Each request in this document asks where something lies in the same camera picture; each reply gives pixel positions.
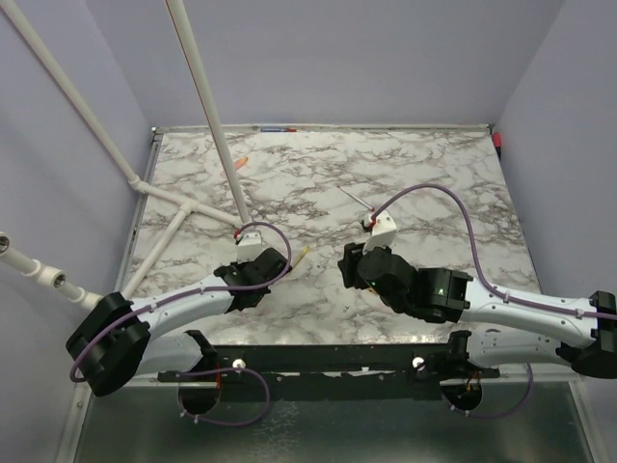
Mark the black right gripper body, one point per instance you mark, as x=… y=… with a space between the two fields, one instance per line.
x=353 y=255

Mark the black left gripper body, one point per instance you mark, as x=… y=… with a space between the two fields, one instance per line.
x=239 y=267

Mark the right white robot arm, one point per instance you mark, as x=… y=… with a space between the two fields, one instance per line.
x=576 y=332

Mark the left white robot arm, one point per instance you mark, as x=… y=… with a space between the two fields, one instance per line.
x=119 y=338

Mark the yellow highlighter pen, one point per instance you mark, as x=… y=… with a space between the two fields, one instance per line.
x=301 y=256

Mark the thin silver red pen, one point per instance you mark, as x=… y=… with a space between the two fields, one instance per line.
x=357 y=199

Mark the pink pencil-shaped marker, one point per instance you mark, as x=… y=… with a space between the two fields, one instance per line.
x=239 y=163

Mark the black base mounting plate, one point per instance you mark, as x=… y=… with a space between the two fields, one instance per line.
x=352 y=371

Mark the blue red marker at edge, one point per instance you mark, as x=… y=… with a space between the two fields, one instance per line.
x=278 y=129

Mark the red black clamp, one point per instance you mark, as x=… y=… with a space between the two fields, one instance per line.
x=497 y=144

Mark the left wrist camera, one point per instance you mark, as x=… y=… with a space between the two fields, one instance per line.
x=249 y=245

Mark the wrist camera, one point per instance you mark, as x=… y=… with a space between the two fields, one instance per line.
x=382 y=230
x=249 y=245

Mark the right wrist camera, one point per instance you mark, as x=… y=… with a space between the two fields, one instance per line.
x=382 y=230

